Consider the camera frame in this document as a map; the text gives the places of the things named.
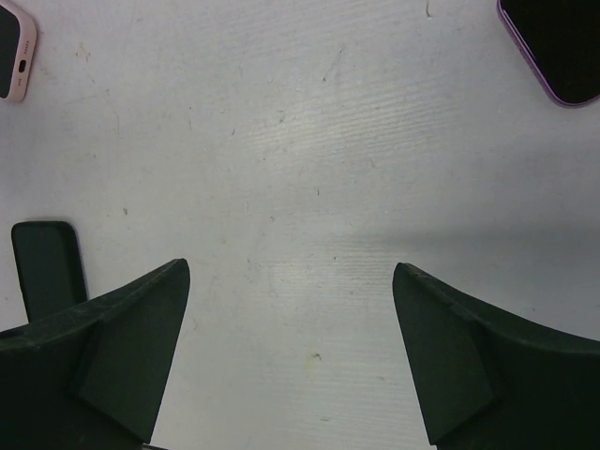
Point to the large phone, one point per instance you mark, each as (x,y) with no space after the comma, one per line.
(560,41)

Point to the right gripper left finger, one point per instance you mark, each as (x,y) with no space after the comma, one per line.
(93,376)

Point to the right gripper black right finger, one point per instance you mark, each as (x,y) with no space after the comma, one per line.
(486,378)

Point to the small black phone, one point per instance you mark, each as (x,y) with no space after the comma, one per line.
(49,267)

